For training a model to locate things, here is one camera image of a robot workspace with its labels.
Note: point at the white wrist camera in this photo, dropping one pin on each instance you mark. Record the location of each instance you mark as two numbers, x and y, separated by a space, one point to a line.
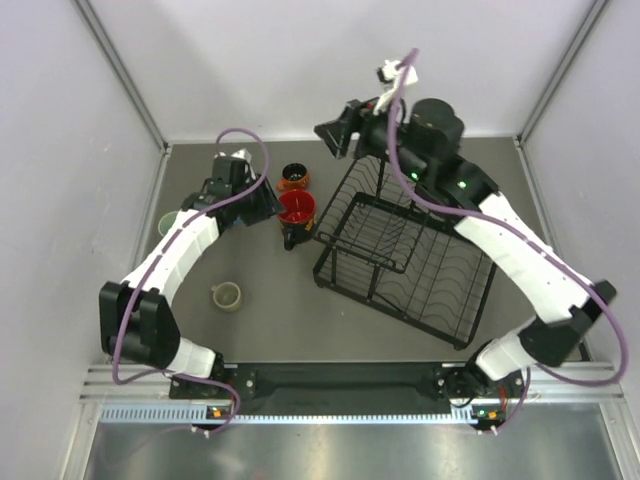
392 75
242 155

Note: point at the green plastic cup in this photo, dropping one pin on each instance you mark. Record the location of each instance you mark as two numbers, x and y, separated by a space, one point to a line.
166 222

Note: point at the orange patterned teapot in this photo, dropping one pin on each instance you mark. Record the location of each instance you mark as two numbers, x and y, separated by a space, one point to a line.
294 176

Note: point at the black patterned mug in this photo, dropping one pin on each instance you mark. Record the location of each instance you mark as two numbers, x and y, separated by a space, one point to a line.
297 221

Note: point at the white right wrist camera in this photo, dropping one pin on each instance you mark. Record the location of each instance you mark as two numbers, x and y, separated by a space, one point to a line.
392 75

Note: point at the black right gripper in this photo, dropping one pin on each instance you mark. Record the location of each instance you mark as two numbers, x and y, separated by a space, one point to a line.
337 135

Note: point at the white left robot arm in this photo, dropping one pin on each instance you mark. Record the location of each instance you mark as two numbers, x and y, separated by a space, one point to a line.
136 319

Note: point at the black wire dish rack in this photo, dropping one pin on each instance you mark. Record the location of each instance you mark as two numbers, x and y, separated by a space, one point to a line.
384 251

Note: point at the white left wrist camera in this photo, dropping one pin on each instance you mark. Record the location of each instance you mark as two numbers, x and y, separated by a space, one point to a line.
242 155

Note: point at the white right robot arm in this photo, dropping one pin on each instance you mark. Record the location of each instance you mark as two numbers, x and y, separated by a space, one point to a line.
424 151

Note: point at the beige ceramic mug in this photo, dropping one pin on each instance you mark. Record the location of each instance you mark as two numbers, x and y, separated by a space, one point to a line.
227 296

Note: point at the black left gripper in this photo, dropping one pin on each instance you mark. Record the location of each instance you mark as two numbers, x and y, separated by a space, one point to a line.
267 206

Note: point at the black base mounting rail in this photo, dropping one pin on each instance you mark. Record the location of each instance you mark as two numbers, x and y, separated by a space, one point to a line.
378 393

